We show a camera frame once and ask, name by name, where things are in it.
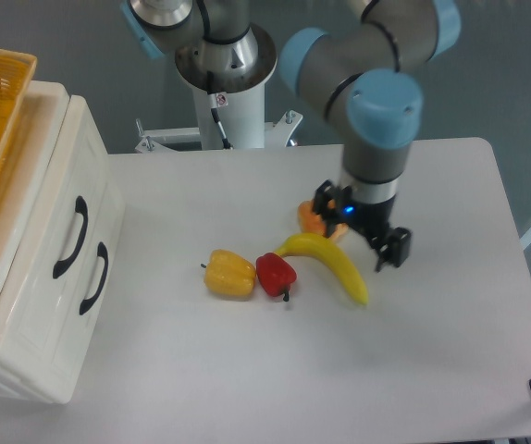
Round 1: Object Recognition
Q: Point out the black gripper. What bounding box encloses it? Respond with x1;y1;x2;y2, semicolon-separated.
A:
313;180;413;272

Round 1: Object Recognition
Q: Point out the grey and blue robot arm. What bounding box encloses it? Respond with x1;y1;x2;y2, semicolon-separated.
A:
121;1;461;267

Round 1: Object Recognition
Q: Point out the white drawer cabinet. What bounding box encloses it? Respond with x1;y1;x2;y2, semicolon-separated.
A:
0;81;125;403

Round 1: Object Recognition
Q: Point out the orange knotted bread roll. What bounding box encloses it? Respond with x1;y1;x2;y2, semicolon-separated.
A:
297;200;349;241

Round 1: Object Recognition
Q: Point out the yellow banana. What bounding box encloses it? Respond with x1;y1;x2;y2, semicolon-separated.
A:
274;232;369;305

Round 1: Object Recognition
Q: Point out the red bell pepper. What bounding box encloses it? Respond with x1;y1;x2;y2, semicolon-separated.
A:
256;253;297;302

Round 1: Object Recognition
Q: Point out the yellow bell pepper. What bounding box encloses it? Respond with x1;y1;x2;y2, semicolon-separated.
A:
201;249;256;300

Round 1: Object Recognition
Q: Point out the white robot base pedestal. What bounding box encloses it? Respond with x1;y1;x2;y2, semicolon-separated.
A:
136;24;303;153

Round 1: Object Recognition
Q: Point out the black lower drawer handle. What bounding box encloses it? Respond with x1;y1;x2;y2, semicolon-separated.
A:
79;241;109;315

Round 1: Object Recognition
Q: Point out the black drawer handle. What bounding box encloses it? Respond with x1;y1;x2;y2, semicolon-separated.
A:
52;195;89;279
79;241;109;315

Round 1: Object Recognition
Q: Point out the black top drawer handle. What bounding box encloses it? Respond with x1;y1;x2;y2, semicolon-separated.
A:
52;195;89;279

